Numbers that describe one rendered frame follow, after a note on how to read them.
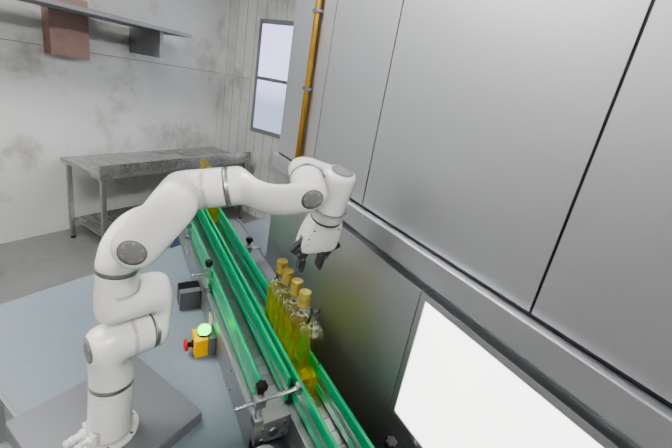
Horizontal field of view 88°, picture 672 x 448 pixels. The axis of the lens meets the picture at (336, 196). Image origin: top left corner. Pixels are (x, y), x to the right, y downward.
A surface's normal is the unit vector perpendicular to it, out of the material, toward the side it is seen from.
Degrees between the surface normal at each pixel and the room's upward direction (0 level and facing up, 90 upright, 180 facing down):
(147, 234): 88
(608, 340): 90
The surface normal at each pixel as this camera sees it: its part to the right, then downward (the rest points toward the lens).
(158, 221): 0.19, 0.28
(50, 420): 0.20, -0.95
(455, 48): -0.85, 0.02
